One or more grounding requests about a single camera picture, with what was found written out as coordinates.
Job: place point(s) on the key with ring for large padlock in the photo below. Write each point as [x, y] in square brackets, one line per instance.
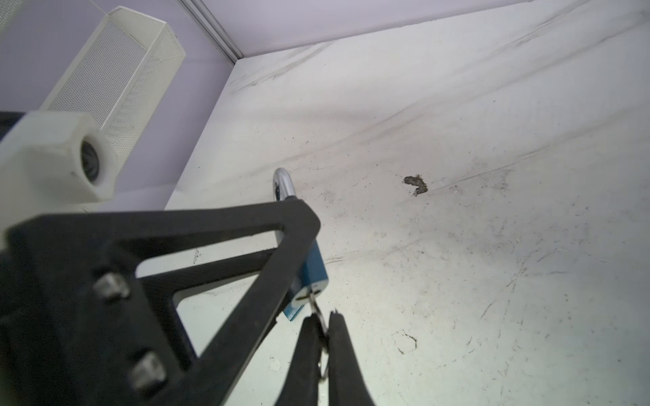
[323, 335]

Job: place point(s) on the lower white mesh shelf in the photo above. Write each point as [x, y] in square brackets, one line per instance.
[120, 76]

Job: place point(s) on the large blue padlock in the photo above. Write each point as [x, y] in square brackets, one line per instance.
[312, 278]

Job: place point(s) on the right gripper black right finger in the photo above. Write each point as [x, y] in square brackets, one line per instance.
[346, 384]

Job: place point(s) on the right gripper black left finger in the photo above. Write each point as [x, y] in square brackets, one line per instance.
[303, 379]

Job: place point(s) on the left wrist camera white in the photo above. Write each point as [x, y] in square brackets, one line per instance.
[53, 162]

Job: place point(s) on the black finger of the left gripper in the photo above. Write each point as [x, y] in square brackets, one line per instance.
[88, 301]

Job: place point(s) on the aluminium frame profile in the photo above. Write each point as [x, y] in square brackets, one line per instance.
[211, 28]

